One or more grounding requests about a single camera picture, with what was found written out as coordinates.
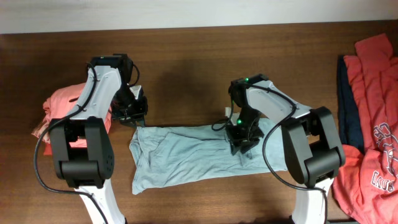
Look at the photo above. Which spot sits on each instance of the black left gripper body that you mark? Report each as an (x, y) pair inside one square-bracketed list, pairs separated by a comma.
[(126, 109)]

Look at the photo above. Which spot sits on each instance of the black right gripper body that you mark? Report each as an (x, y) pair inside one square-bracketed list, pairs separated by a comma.
[(247, 130)]

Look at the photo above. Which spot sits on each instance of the light grey-blue t-shirt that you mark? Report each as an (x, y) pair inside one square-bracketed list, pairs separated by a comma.
[(171, 156)]

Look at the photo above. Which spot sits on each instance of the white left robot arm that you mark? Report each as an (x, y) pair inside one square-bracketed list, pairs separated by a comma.
[(82, 152)]

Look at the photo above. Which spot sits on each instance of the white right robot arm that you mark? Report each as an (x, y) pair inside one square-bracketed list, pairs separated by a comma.
[(312, 148)]

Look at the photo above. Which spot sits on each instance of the folded pink shirt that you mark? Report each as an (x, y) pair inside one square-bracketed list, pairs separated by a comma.
[(57, 106)]

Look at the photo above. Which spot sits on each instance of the folded red shirt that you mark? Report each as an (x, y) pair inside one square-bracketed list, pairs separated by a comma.
[(48, 150)]

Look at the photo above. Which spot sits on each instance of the navy blue garment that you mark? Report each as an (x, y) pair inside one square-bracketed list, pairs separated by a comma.
[(348, 117)]

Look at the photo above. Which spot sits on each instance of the red printed t-shirt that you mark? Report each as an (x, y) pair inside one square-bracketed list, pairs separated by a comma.
[(366, 186)]

